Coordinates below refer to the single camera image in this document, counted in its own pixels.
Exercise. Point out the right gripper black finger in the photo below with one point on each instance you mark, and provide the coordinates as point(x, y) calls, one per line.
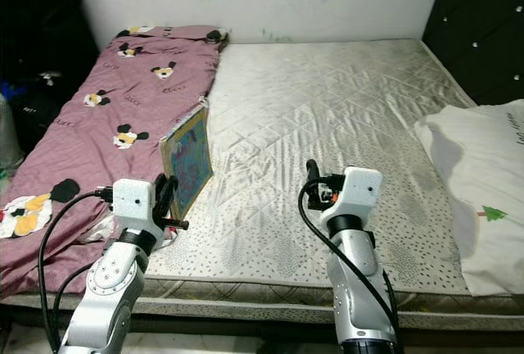
point(313, 183)

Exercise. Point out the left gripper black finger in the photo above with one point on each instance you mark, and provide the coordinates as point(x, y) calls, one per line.
point(166, 197)

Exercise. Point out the colourful children's picture book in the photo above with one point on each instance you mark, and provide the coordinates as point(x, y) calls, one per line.
point(187, 153)

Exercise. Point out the white pillow with tree print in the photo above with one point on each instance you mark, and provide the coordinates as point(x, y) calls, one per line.
point(483, 190)

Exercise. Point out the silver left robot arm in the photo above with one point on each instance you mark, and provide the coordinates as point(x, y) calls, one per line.
point(106, 297)

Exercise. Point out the white quilted mattress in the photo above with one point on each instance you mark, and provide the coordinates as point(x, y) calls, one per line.
point(311, 116)

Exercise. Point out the purple printed blanket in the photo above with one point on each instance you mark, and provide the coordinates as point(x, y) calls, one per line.
point(98, 157)

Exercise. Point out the black bag pile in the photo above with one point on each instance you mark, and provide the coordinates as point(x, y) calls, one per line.
point(45, 112)

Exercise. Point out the dark grey tufted headboard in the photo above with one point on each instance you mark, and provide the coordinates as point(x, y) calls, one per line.
point(479, 26)

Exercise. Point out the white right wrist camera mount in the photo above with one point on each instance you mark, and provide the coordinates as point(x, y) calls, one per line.
point(363, 192)

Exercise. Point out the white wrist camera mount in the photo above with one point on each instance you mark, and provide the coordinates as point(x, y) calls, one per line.
point(133, 205)
point(363, 192)

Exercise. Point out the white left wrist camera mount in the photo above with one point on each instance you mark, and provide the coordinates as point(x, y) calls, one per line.
point(133, 205)

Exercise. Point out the dark bed frame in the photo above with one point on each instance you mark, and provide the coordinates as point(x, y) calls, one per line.
point(254, 328)

